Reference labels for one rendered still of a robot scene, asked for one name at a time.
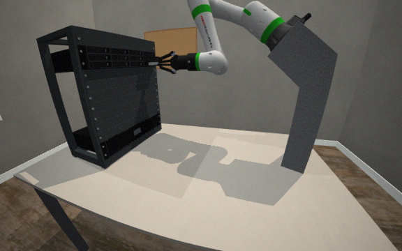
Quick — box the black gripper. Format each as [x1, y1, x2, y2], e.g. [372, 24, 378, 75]
[149, 51, 187, 74]

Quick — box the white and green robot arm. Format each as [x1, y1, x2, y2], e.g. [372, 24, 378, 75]
[186, 0, 311, 75]

